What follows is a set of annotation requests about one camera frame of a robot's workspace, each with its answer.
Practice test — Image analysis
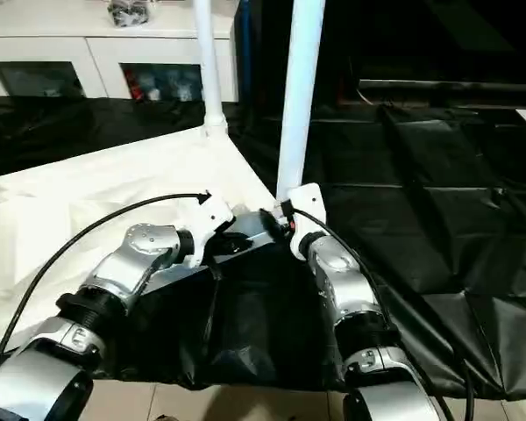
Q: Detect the white plastic table leg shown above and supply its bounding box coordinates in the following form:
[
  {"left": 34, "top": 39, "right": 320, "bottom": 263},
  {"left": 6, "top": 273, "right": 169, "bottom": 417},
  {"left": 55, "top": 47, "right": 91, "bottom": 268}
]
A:
[
  {"left": 191, "top": 0, "right": 229, "bottom": 140},
  {"left": 274, "top": 0, "right": 329, "bottom": 202}
]

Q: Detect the white plastic table top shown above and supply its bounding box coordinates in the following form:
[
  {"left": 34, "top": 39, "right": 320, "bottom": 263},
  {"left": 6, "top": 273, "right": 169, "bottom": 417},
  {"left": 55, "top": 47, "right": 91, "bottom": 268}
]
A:
[{"left": 0, "top": 124, "right": 287, "bottom": 357}]

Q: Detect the black mat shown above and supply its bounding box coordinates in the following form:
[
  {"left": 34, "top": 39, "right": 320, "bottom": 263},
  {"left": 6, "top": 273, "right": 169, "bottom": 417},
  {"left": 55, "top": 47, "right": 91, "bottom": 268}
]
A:
[{"left": 0, "top": 95, "right": 526, "bottom": 401}]

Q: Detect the printed box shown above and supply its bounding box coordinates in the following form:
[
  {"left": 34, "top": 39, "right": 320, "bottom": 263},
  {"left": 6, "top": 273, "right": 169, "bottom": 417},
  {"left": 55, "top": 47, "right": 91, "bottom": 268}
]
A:
[{"left": 174, "top": 76, "right": 196, "bottom": 102}]

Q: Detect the black flat monitor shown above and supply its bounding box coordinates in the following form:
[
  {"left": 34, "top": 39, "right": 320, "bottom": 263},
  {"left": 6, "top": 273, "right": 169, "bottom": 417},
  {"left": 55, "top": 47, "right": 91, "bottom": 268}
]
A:
[{"left": 358, "top": 77, "right": 526, "bottom": 96}]

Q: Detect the black backdrop cloth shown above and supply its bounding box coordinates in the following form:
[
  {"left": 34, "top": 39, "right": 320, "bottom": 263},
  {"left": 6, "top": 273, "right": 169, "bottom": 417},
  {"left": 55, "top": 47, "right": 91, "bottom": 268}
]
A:
[{"left": 323, "top": 0, "right": 526, "bottom": 81}]

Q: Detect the white glass-door cabinet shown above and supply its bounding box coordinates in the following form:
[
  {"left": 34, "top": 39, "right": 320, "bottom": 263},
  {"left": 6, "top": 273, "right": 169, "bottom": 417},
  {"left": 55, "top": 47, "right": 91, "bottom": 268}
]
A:
[{"left": 0, "top": 0, "right": 241, "bottom": 103}]

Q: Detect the black object pile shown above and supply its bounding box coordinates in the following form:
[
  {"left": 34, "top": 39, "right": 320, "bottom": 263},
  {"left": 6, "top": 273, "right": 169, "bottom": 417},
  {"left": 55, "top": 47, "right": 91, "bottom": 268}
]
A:
[{"left": 106, "top": 0, "right": 151, "bottom": 28}]

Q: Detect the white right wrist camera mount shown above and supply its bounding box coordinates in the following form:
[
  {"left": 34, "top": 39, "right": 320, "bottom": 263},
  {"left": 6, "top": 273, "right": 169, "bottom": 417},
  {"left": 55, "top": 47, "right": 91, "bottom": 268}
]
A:
[{"left": 286, "top": 183, "right": 329, "bottom": 263}]

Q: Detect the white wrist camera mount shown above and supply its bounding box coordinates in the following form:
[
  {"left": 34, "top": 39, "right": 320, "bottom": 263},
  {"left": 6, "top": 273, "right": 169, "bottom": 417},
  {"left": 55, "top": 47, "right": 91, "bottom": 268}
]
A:
[
  {"left": 286, "top": 183, "right": 329, "bottom": 263},
  {"left": 185, "top": 194, "right": 237, "bottom": 269}
]

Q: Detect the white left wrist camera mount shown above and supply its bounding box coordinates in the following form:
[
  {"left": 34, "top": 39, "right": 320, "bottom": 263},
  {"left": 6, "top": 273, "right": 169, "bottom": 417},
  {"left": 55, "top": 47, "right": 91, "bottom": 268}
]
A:
[{"left": 185, "top": 194, "right": 237, "bottom": 269}]

